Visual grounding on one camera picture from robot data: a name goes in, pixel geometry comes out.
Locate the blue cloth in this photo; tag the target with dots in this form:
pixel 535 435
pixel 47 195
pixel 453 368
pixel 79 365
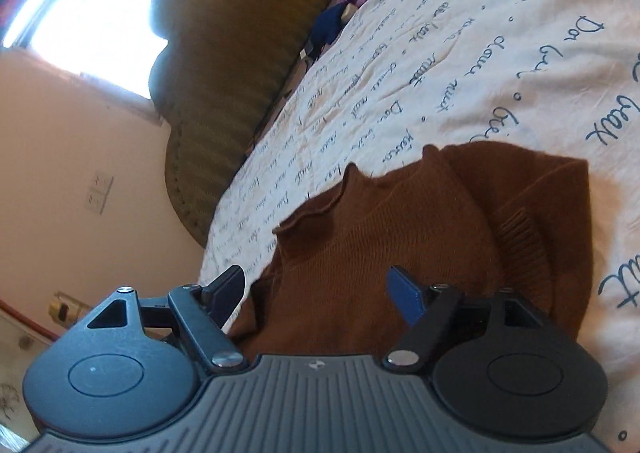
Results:
pixel 329 23

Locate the small white object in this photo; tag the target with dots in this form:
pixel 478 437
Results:
pixel 350 10

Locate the small dark grey object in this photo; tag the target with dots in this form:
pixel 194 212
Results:
pixel 307 53

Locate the brown knit sweater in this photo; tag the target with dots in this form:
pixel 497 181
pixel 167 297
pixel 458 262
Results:
pixel 390 223

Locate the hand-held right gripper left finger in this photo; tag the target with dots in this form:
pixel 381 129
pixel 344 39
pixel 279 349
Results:
pixel 227 295

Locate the white printed blanket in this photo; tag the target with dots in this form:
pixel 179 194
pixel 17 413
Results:
pixel 450 33

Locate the bright window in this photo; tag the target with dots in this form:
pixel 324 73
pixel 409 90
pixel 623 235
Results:
pixel 90 3

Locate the white wall socket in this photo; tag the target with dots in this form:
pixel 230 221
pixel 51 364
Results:
pixel 103 181
pixel 96 201

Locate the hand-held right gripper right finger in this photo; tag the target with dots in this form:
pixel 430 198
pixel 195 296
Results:
pixel 407 295

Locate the green padded headboard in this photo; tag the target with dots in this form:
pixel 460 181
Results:
pixel 240 58

